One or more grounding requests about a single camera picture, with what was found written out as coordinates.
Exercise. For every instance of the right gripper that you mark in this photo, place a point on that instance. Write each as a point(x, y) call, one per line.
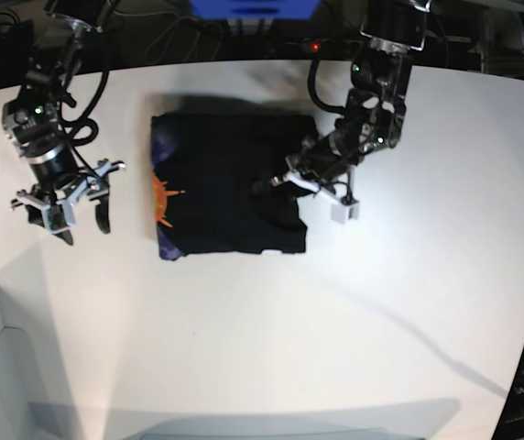
point(90, 184)

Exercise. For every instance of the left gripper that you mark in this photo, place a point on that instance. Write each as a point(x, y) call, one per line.
point(323, 166)

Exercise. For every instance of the black T-shirt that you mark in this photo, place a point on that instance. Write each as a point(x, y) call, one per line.
point(202, 168)

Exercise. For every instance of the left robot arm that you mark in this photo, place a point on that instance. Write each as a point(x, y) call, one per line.
point(370, 120)

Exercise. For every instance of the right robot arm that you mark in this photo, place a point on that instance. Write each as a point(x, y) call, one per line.
point(47, 141)

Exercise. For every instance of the blue box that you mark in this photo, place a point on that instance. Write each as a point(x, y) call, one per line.
point(275, 9)

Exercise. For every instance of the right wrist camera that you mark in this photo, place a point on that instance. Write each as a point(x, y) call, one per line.
point(59, 217)

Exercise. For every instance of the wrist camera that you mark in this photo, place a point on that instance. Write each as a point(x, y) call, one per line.
point(343, 212)
point(59, 217)

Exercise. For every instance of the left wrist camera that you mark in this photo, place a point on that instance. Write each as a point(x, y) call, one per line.
point(343, 212)

